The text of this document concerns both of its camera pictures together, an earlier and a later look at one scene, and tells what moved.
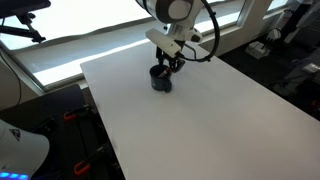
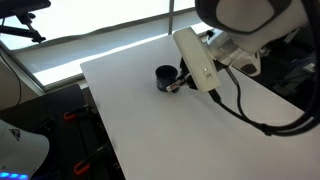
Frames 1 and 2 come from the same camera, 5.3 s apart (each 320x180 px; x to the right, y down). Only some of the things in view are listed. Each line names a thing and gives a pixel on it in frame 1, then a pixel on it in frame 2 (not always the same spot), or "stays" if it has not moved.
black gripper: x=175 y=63 to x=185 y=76
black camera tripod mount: x=23 y=10 stays
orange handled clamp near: x=85 y=164 stays
